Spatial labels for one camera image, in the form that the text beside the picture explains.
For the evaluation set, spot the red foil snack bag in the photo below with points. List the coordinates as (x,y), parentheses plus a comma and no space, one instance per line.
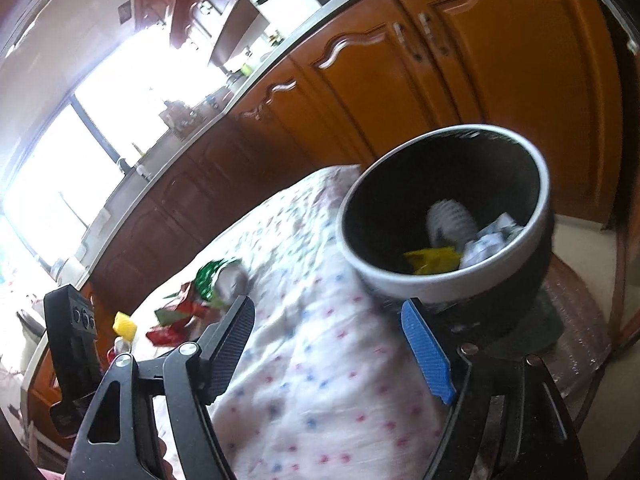
(182,302)

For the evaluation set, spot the wooden wall cabinets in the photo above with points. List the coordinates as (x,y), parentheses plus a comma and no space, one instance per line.
(200,5)

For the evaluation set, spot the white floral tablecloth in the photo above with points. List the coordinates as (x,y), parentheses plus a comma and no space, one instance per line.
(310,340)

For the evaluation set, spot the round brown stool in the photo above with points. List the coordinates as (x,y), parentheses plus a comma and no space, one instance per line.
(580,340)

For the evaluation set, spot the black bin with white rim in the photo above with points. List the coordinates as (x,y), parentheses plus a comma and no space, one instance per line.
(440,280)

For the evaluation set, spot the yellow snack wrapper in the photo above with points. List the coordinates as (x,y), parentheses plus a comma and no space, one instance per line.
(432,260)

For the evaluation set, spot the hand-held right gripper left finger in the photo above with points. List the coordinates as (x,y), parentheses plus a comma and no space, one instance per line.
(230,350)

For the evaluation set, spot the dark green cloth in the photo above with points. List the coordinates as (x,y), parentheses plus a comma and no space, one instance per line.
(542,330)

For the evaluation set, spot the crushed red can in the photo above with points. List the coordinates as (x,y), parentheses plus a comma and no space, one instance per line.
(117,350)

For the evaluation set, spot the large white foam fruit net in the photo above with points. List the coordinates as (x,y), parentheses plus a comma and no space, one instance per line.
(450,222)

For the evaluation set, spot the green packet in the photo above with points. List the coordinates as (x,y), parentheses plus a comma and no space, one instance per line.
(163,315)

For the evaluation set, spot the translucent green container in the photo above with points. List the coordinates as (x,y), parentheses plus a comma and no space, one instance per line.
(246,68)

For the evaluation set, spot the yellow foam fruit net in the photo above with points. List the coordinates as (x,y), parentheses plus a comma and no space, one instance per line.
(125,325)

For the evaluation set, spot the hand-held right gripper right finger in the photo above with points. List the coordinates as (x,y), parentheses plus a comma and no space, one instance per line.
(427,355)

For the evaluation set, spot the green snack bag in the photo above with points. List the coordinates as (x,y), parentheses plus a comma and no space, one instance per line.
(210,275)

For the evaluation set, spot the red packet wrapper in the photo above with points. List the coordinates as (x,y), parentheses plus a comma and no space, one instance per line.
(162,335)

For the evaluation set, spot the silver foil wrapper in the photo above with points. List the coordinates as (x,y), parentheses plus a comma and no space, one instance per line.
(233,281)

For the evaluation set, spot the wooden base cabinets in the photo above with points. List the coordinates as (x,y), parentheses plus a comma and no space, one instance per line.
(380,85)

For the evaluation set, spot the kitchen window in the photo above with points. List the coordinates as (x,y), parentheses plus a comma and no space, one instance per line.
(50,195)

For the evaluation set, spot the plastic bag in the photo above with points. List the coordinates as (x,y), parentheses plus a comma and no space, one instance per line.
(487,247)

